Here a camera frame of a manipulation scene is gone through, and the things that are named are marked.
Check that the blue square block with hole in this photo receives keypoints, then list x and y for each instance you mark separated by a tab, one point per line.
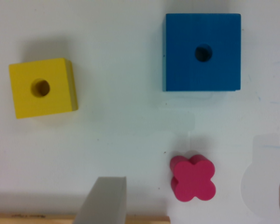
202	52

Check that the pink flower block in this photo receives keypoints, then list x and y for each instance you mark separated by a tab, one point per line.
192	178

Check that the wooden board edge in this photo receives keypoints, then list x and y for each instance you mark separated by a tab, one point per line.
69	219

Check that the yellow square block with hole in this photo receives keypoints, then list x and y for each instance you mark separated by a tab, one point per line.
43	87

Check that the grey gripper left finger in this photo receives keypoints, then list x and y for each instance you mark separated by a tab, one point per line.
106	202

